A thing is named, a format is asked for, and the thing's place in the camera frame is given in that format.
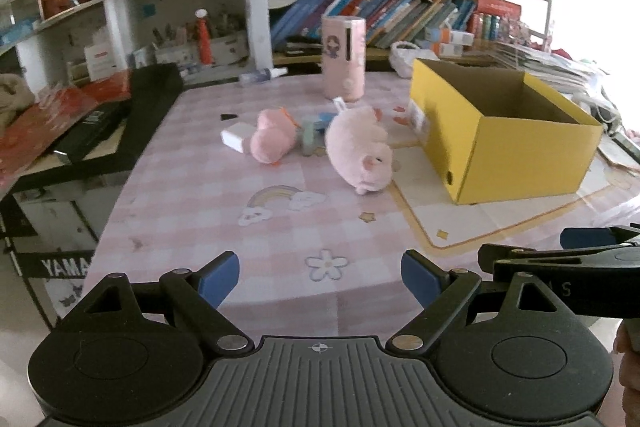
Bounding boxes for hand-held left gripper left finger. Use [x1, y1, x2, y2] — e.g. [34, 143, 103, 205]
[62, 251, 256, 355]

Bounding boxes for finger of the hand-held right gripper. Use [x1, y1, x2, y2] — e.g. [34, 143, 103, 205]
[559, 223, 640, 254]
[477, 244, 640, 282]

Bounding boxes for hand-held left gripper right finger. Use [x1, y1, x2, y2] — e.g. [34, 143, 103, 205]
[385, 250, 571, 355]

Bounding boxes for yellow cardboard box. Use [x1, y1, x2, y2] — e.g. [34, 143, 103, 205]
[409, 58, 604, 206]

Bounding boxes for large pink plush pig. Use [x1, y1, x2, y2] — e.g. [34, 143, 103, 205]
[324, 97, 395, 196]

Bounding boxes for small pink plush toy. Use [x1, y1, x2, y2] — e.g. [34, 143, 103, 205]
[249, 107, 300, 165]

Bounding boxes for light teal case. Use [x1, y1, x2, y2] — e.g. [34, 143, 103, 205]
[299, 117, 321, 156]

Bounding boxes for person's right hand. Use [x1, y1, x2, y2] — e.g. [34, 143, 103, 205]
[614, 322, 640, 427]

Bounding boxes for black keyboard stand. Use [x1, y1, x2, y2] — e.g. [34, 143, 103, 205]
[0, 177, 116, 333]

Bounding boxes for stack of papers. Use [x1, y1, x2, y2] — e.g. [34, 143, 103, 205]
[492, 39, 616, 94]

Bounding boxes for black chair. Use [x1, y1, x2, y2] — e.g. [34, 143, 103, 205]
[52, 63, 185, 165]

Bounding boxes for clear spray bottle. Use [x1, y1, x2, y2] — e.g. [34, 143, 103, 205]
[237, 67, 290, 88]

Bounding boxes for white plastic bag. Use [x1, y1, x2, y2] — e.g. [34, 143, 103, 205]
[390, 41, 426, 78]

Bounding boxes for pink cartoon canister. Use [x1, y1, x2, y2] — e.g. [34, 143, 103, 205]
[321, 14, 367, 102]

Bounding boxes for row of paint bottles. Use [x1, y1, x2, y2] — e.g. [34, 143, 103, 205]
[472, 12, 501, 42]

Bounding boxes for red packages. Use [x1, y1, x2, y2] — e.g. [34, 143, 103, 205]
[0, 72, 133, 188]

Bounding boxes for red bottle white cap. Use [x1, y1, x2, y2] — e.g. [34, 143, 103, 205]
[195, 8, 211, 66]

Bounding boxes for white box red label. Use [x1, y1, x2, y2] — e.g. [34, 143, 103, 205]
[84, 42, 121, 80]

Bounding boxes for row of books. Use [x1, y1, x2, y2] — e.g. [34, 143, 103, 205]
[270, 0, 478, 50]

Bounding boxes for beige cloth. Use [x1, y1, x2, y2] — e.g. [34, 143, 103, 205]
[0, 74, 33, 128]

